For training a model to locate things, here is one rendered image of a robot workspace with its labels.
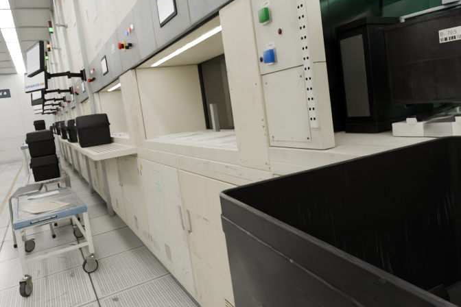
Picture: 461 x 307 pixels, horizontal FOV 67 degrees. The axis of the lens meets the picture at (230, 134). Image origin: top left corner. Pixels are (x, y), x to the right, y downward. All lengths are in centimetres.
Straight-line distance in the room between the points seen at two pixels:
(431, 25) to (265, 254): 69
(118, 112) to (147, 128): 151
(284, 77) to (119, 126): 294
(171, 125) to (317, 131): 153
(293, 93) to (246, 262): 63
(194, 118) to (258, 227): 208
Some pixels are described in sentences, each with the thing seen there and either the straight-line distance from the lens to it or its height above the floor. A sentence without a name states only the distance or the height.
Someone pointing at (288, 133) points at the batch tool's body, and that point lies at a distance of 87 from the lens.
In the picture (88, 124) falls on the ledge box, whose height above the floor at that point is 99.
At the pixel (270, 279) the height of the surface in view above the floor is 89.
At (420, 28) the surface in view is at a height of 110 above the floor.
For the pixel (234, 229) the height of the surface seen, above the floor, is 91.
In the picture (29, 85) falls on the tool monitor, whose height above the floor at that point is 160.
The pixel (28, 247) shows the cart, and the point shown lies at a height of 4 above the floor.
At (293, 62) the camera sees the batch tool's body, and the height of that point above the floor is 107.
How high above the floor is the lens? 100
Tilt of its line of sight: 5 degrees down
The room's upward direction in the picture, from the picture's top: 8 degrees counter-clockwise
